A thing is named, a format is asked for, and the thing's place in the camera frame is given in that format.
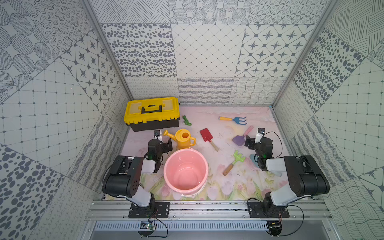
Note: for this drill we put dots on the red shovel wooden handle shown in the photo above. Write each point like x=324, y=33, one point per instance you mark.
x=207, y=137

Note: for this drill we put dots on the floral table mat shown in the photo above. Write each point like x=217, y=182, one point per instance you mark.
x=244, y=181

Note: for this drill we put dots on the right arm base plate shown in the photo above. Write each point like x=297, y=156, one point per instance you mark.
x=262, y=210

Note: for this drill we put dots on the blue rake yellow handle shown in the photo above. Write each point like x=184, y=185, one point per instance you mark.
x=237, y=120

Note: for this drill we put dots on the aluminium mounting rail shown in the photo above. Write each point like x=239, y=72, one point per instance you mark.
x=207, y=210

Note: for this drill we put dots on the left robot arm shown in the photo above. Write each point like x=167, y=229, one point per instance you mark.
x=122, y=178

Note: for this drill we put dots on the purple shovel pink handle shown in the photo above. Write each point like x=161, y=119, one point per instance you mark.
x=240, y=140

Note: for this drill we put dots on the pink plastic bucket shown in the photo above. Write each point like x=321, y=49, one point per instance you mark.
x=186, y=172

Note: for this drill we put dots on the light blue trowel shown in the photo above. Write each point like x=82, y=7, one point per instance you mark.
x=254, y=159

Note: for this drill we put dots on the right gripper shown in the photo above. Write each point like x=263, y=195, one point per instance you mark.
x=251, y=141

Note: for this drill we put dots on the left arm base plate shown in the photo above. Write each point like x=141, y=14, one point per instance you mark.
x=160, y=209

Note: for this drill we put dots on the green rake wooden handle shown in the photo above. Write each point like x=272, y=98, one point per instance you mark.
x=238, y=158

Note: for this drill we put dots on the yellow black toolbox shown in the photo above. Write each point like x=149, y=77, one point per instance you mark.
x=152, y=114

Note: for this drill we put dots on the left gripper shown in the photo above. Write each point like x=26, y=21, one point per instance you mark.
x=163, y=145

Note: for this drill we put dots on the yellow watering can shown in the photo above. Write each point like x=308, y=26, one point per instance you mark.
x=183, y=138

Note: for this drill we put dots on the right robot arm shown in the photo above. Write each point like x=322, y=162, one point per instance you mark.
x=305, y=177

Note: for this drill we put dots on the green toy hammer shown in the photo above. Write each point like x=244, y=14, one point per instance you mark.
x=186, y=121

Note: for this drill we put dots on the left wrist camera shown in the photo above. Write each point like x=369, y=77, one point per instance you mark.
x=158, y=135

